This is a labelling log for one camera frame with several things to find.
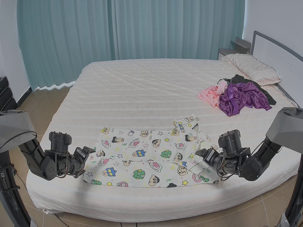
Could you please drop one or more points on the black garment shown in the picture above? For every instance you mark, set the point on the black garment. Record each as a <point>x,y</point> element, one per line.
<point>240,79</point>

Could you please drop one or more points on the black chest of drawers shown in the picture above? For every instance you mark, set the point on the black chest of drawers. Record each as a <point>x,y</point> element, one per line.
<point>6,93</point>

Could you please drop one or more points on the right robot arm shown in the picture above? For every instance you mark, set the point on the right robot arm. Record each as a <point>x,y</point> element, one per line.
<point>260,164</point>

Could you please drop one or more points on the pink garment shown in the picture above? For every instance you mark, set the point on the pink garment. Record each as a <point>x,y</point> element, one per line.
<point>208,96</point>

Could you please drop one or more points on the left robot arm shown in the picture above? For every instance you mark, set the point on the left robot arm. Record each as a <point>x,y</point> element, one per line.
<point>40,164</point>

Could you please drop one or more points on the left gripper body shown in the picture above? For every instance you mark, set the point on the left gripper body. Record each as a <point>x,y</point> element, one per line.
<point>79,164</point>

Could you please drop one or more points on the cream pillow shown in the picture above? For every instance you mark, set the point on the cream pillow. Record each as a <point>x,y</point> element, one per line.
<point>255,70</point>

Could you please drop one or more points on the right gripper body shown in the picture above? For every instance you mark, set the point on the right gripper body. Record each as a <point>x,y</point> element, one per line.
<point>213,161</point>

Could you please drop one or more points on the white printed pyjama top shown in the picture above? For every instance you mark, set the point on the white printed pyjama top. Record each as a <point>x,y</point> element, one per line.
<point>146,159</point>

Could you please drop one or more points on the purple satin garment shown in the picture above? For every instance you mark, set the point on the purple satin garment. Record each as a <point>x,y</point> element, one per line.
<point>246,98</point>

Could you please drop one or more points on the grey bedside table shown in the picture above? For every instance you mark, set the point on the grey bedside table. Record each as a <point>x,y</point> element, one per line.
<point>230,52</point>

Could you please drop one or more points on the bed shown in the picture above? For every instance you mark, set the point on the bed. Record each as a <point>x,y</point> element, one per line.
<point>142,84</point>

